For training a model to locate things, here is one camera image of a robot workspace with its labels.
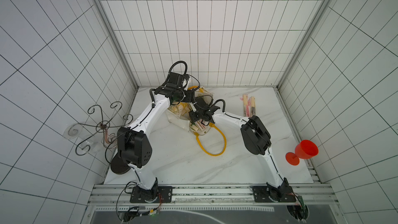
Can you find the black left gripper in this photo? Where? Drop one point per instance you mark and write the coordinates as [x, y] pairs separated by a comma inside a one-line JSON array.
[[190, 96]]

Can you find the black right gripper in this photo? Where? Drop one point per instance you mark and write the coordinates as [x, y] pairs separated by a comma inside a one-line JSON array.
[[196, 117]]

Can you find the cream tote bag yellow handles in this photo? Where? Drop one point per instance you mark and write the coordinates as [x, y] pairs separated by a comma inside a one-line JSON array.
[[178, 114]]

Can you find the grey pink folding fan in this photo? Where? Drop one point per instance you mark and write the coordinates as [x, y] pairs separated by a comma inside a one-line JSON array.
[[252, 105]]

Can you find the red plastic goblet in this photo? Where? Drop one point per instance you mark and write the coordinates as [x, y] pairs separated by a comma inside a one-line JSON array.
[[305, 150]]

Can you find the black wire ornament stand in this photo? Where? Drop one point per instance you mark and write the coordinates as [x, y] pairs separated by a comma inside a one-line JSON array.
[[92, 135]]

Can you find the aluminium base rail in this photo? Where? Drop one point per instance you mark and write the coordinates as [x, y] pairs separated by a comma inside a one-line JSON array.
[[211, 197]]

